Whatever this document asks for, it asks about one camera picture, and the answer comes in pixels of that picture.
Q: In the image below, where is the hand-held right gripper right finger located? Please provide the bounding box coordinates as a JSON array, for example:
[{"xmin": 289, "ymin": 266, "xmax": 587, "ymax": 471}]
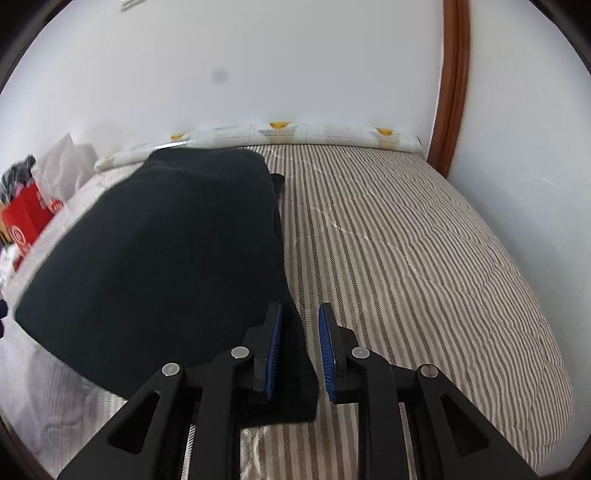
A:
[{"xmin": 318, "ymin": 303, "xmax": 539, "ymax": 480}]

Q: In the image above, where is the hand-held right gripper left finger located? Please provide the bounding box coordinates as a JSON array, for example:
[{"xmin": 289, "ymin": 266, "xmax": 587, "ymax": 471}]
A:
[{"xmin": 58, "ymin": 302, "xmax": 283, "ymax": 480}]

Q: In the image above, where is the black sweater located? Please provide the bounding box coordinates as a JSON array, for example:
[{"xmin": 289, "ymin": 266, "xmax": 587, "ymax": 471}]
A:
[{"xmin": 14, "ymin": 147, "xmax": 319, "ymax": 425}]

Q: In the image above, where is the striped grey white mattress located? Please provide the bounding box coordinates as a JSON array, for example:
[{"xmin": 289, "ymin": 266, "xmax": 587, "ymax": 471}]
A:
[{"xmin": 0, "ymin": 143, "xmax": 575, "ymax": 480}]

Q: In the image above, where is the white patterned pillow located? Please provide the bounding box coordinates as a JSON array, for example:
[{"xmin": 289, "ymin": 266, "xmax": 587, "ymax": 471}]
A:
[{"xmin": 95, "ymin": 121, "xmax": 423, "ymax": 174}]

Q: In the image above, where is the red paper bag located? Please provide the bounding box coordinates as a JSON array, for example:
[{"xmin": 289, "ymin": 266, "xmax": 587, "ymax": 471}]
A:
[{"xmin": 0, "ymin": 185, "xmax": 65, "ymax": 271}]

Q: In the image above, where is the white plastic bag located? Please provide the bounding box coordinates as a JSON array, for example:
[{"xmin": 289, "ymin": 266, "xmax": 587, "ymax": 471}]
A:
[{"xmin": 31, "ymin": 133, "xmax": 95, "ymax": 201}]

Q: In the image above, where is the dark plaid cloth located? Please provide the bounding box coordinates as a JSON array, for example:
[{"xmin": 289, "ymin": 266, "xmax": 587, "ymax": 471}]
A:
[{"xmin": 0, "ymin": 154, "xmax": 37, "ymax": 204}]

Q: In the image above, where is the brown wooden door frame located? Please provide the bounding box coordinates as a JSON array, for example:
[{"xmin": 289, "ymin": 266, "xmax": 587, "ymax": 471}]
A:
[{"xmin": 427, "ymin": 0, "xmax": 471, "ymax": 178}]

